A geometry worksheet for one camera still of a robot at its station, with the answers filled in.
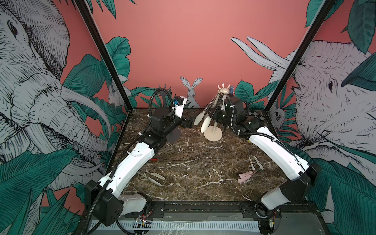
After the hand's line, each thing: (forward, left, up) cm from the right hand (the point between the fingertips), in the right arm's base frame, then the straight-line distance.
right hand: (206, 108), depth 73 cm
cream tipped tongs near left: (-22, +35, -32) cm, 52 cm away
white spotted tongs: (-16, -35, -35) cm, 52 cm away
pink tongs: (-23, -24, -32) cm, 46 cm away
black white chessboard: (+28, -41, -33) cm, 60 cm away
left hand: (-2, +8, +3) cm, 9 cm away
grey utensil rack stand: (+7, +22, -34) cm, 41 cm away
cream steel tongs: (-6, -1, -4) cm, 7 cm away
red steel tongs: (-12, +32, -35) cm, 49 cm away
